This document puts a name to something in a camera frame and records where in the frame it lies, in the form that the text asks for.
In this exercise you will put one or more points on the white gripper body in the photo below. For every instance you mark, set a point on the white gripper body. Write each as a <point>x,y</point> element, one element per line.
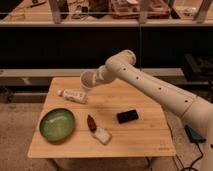
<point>102,76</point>

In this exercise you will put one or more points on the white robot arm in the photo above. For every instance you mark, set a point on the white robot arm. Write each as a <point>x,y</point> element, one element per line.
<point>194,110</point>

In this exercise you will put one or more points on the green ceramic bowl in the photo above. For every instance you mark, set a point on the green ceramic bowl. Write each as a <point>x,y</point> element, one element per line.
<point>57,124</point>

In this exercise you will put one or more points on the white lotion tube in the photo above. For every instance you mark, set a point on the white lotion tube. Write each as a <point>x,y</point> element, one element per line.
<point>73,95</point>

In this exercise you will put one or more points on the wooden table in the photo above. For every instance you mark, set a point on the wooden table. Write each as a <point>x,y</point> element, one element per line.
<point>148,136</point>

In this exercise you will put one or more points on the black rectangular box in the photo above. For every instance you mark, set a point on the black rectangular box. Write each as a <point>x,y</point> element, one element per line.
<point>127,116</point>

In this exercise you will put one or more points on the long shelf bench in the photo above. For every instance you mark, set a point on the long shelf bench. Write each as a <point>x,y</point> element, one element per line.
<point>43,77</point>

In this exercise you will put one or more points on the black power adapter with cable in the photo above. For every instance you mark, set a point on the black power adapter with cable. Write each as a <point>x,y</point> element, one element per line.
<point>196,139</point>

